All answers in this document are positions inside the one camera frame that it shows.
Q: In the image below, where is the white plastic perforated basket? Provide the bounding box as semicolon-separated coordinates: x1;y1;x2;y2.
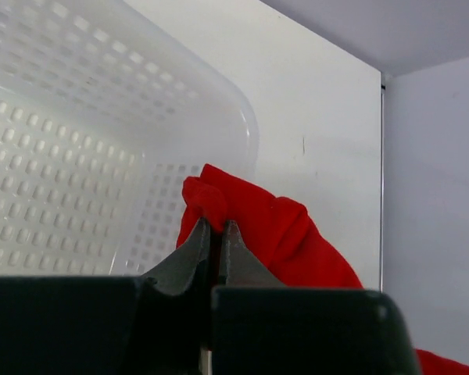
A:
0;1;259;276

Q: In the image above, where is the red t shirt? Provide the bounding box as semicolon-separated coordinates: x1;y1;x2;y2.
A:
175;162;469;375

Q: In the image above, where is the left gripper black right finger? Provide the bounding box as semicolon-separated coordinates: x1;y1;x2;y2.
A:
218;220;285;288

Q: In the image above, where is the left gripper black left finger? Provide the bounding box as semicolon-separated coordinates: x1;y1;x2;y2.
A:
141;218;211;296

